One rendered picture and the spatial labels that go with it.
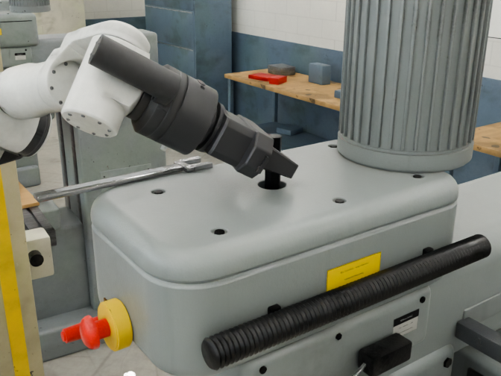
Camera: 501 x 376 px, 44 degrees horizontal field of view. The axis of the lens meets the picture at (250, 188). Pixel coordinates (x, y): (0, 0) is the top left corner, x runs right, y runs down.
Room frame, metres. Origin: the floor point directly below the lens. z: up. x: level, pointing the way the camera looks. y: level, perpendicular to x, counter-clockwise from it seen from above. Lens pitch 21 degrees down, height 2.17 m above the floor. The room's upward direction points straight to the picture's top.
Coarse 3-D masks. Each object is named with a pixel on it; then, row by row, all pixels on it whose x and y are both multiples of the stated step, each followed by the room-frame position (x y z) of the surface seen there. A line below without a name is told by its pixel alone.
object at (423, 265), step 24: (480, 240) 0.77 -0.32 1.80; (408, 264) 0.70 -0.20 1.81; (432, 264) 0.71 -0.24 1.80; (456, 264) 0.73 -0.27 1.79; (336, 288) 0.64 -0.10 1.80; (360, 288) 0.64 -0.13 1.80; (384, 288) 0.66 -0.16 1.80; (408, 288) 0.68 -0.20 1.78; (288, 312) 0.59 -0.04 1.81; (312, 312) 0.59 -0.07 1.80; (336, 312) 0.61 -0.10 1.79; (216, 336) 0.54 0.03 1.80; (240, 336) 0.54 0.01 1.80; (264, 336) 0.55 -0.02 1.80; (288, 336) 0.57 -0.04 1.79; (216, 360) 0.52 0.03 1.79
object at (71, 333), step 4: (96, 316) 0.72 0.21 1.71; (96, 320) 0.72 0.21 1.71; (76, 324) 0.71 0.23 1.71; (80, 324) 0.71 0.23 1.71; (64, 328) 0.70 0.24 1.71; (68, 328) 0.70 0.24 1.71; (72, 328) 0.70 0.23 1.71; (76, 328) 0.70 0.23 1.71; (64, 332) 0.69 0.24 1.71; (68, 332) 0.69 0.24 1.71; (72, 332) 0.69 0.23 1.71; (76, 332) 0.69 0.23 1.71; (64, 336) 0.69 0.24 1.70; (68, 336) 0.69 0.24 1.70; (72, 336) 0.69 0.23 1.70; (76, 336) 0.69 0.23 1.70; (80, 336) 0.70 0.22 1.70; (64, 340) 0.69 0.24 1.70; (68, 340) 0.69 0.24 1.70; (72, 340) 0.69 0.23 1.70
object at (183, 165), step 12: (156, 168) 0.80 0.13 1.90; (168, 168) 0.80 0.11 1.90; (180, 168) 0.81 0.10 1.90; (192, 168) 0.81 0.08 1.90; (204, 168) 0.82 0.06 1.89; (108, 180) 0.75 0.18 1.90; (120, 180) 0.76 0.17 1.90; (132, 180) 0.76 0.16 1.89; (48, 192) 0.71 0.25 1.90; (60, 192) 0.71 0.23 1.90; (72, 192) 0.72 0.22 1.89
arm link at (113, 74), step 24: (96, 48) 0.65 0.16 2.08; (120, 48) 0.65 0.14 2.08; (96, 72) 0.67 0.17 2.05; (120, 72) 0.65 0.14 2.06; (144, 72) 0.65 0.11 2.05; (168, 72) 0.67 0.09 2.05; (72, 96) 0.66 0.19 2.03; (96, 96) 0.66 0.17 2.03; (120, 96) 0.67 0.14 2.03; (144, 96) 0.68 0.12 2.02; (168, 96) 0.66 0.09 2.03; (72, 120) 0.67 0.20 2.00; (96, 120) 0.65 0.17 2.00; (120, 120) 0.67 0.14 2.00; (144, 120) 0.68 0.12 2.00; (168, 120) 0.68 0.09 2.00
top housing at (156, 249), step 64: (128, 192) 0.73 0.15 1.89; (192, 192) 0.73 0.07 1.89; (256, 192) 0.73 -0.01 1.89; (320, 192) 0.73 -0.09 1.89; (384, 192) 0.73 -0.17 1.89; (448, 192) 0.77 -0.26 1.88; (128, 256) 0.61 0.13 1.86; (192, 256) 0.56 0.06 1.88; (256, 256) 0.59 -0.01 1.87; (320, 256) 0.64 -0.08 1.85; (384, 256) 0.70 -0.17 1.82; (192, 320) 0.55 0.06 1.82
